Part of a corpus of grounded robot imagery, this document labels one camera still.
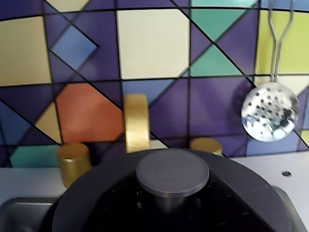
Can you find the dark gray pot lid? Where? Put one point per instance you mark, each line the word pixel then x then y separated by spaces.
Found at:
pixel 172 171

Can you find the gold faucet knob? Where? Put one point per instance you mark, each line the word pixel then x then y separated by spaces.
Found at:
pixel 205 145
pixel 73 162

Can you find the blue toy kitchen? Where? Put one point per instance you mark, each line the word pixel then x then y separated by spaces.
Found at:
pixel 152 43

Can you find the silver perforated skimmer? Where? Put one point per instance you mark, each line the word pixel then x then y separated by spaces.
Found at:
pixel 270 113

